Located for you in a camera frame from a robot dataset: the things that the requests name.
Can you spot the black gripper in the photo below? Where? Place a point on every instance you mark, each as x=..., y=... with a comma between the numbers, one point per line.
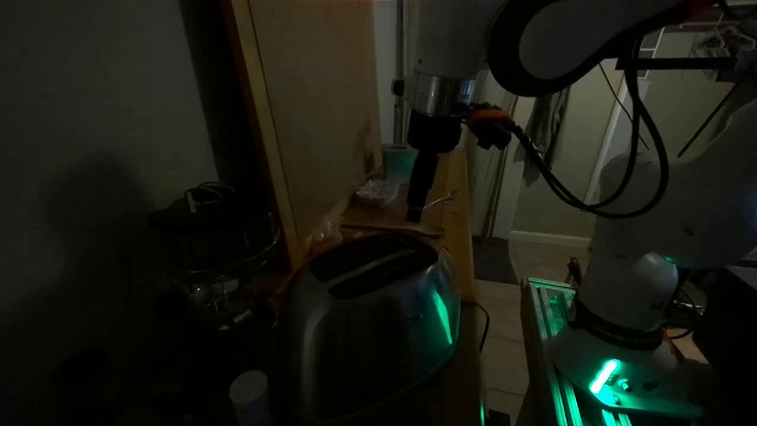
x=433, y=130

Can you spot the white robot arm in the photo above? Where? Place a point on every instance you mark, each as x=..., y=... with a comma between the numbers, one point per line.
x=671, y=196

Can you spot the small white cup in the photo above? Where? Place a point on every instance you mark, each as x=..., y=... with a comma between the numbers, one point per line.
x=251, y=393

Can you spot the white speckled sponge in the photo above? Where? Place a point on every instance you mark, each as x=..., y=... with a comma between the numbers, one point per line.
x=379, y=193

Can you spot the blue tissue box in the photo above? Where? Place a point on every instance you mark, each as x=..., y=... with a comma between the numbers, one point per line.
x=401, y=163

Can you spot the large wooden board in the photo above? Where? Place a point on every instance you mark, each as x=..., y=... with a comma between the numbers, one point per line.
x=316, y=102

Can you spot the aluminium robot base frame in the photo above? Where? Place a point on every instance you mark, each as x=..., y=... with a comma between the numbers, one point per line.
x=615, y=380

